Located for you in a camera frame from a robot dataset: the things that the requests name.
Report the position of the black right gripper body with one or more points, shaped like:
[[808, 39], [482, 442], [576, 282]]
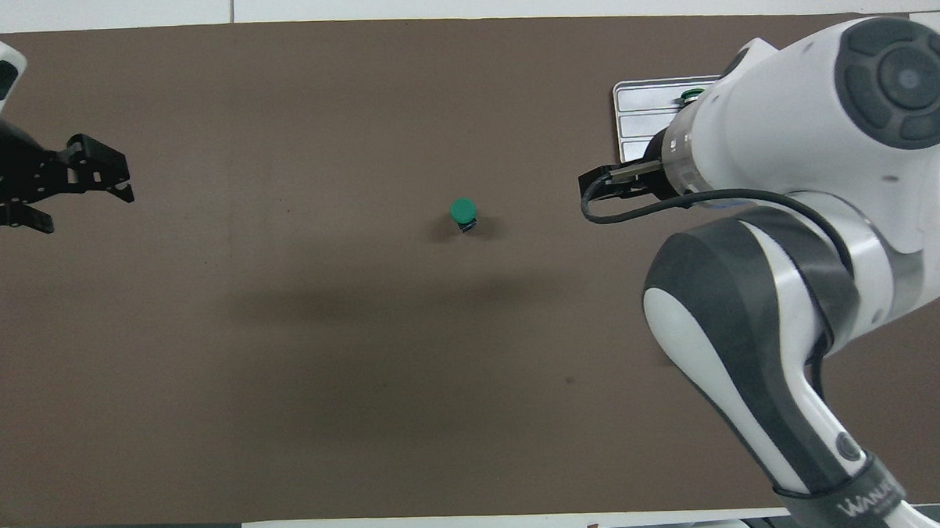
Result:
[[656, 164]]

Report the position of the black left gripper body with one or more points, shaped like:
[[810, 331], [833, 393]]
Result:
[[5, 175]]

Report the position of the silver metal tray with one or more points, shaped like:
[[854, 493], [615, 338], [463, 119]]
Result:
[[641, 117]]

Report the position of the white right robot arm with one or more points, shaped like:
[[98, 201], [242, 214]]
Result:
[[786, 128]]

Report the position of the green push button switch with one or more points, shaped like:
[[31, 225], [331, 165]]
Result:
[[691, 95], [463, 211]]

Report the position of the brown table mat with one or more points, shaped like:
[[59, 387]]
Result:
[[364, 361]]

